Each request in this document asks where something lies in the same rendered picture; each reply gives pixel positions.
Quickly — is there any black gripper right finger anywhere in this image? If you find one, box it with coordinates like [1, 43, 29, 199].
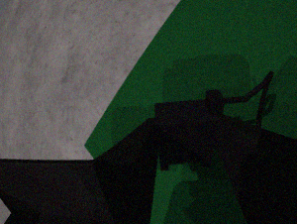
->
[216, 113, 297, 224]

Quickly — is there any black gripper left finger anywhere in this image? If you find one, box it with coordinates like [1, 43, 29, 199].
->
[0, 117, 157, 224]

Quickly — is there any green circuit board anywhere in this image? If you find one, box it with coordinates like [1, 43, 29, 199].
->
[84, 0, 297, 224]

